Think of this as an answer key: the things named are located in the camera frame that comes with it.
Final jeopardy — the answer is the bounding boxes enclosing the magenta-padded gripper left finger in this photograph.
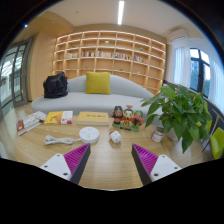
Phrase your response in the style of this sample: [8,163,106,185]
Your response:
[39,142,92,185]

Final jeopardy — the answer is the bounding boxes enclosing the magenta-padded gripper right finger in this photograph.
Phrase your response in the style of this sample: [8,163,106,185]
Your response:
[130,143,183,186]

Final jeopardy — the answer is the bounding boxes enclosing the small white printed cup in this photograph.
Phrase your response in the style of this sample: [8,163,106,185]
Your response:
[150,126,166,144]

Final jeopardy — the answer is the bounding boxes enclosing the round white power strip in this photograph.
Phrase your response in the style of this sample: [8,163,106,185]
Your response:
[78,126,101,145]

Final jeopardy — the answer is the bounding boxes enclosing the yellow and white book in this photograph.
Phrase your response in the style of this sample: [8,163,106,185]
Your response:
[43,110,74,126]

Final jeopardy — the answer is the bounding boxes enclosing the cartoon figurine set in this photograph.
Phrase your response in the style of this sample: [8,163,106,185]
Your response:
[110,104,146,133]

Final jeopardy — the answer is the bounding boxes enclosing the plain yellow book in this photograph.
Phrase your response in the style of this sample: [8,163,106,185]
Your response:
[76,110,111,127]

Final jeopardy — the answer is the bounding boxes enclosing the white and red magazine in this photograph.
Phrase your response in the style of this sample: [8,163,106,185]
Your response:
[16,110,48,136]

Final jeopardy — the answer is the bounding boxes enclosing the green potted plant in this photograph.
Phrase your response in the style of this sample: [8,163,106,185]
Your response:
[140,84,214,155]

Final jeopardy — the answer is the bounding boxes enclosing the yellow-green chair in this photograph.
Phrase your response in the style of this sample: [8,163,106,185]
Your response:
[201,99,224,161]

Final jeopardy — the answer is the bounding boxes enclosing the light grey curved sofa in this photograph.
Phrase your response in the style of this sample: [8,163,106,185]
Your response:
[30,73,165,117]

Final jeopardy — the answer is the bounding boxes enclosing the black bag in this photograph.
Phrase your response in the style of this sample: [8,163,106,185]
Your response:
[42,71,69,99]

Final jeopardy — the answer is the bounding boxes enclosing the yellow square cushion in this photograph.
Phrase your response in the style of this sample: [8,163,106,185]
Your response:
[85,71,112,96]

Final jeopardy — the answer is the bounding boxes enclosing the dark-framed window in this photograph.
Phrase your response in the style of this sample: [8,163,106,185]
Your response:
[188,47,212,100]

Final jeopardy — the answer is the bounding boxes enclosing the long ceiling light strip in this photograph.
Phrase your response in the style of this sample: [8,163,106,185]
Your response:
[116,0,126,26]

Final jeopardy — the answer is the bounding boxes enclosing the white power cable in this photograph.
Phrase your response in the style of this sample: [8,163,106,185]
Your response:
[43,134,81,147]

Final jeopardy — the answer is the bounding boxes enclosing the glass door with dark frame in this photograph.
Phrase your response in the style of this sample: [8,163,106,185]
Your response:
[0,37,35,118]

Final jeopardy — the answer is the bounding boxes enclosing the wooden wall shelf unit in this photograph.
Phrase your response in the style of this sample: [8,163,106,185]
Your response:
[52,29,167,96]

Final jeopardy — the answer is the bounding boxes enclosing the white wall air conditioner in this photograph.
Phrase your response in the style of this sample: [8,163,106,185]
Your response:
[167,27,190,43]

